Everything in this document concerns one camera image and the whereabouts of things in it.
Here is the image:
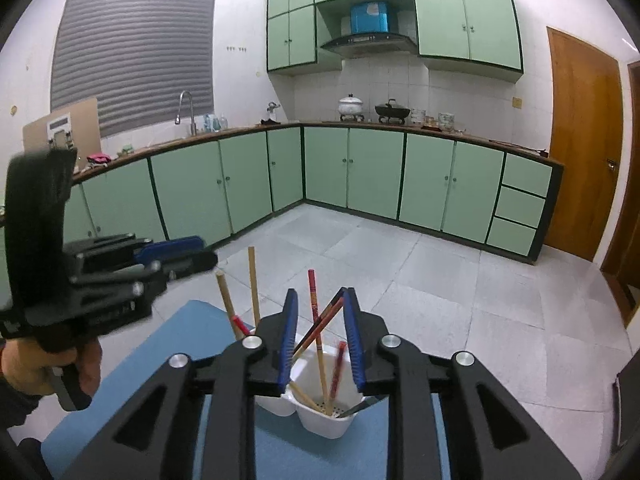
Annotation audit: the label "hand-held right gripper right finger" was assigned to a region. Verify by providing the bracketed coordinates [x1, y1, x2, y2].
[341, 286, 583, 480]

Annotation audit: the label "person's left hand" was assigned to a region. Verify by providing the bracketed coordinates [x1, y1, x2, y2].
[0, 340, 103, 397]

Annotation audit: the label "short red chopstick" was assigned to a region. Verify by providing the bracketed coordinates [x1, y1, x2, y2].
[330, 340, 348, 403]

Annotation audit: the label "green cabinet drawer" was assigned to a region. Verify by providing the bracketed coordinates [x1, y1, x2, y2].
[495, 186, 547, 231]
[486, 216, 540, 257]
[501, 154, 553, 198]

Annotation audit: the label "brown kitchen countertop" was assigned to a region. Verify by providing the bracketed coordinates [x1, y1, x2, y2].
[70, 120, 566, 181]

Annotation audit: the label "black glass cabinet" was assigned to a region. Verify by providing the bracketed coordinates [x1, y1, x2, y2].
[612, 355, 640, 451]

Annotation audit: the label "grey window blind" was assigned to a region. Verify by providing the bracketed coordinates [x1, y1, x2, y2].
[50, 0, 217, 138]

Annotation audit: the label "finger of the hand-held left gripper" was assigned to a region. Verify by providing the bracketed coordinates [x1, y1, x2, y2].
[62, 233, 207, 273]
[70, 251, 219, 311]

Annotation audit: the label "white plastic utensil holder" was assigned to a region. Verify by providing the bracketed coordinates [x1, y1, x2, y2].
[248, 327, 371, 439]

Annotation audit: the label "green upper kitchen cabinets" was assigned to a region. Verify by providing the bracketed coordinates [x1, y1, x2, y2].
[266, 0, 525, 83]

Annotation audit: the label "light bamboo chopstick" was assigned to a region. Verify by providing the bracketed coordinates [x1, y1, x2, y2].
[288, 381, 326, 415]
[215, 270, 242, 341]

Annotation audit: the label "white cooking pot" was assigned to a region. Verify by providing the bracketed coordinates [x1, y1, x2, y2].
[337, 93, 365, 122]

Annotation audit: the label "wooden door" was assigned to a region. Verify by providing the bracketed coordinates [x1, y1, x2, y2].
[542, 26, 626, 263]

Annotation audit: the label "cardboard sheet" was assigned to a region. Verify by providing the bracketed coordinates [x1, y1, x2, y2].
[22, 97, 101, 153]

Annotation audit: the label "black wok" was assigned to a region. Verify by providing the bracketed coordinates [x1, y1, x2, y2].
[374, 99, 412, 125]

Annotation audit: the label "brown wooden chopstick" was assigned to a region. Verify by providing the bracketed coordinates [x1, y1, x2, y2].
[248, 246, 262, 328]

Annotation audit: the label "black range hood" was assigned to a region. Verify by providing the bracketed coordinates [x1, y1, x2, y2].
[320, 32, 418, 58]

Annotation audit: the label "white paper sheet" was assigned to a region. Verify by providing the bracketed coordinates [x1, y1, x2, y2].
[46, 114, 76, 151]

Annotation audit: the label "red topped chopstick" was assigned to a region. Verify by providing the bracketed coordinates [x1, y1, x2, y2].
[307, 268, 332, 411]

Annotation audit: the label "blue table mat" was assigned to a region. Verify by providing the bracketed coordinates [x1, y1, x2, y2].
[42, 300, 451, 480]

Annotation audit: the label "blue box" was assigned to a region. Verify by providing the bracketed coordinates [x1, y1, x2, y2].
[349, 1, 392, 35]

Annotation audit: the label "chrome sink faucet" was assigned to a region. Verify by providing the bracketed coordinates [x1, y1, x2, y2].
[174, 91, 198, 136]

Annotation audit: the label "wooden doorway frame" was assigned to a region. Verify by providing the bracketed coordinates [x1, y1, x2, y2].
[600, 60, 640, 331]

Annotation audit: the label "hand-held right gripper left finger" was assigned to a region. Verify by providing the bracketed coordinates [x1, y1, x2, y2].
[60, 287, 301, 480]

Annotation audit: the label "black chopstick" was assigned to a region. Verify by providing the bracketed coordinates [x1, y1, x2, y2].
[291, 296, 347, 361]

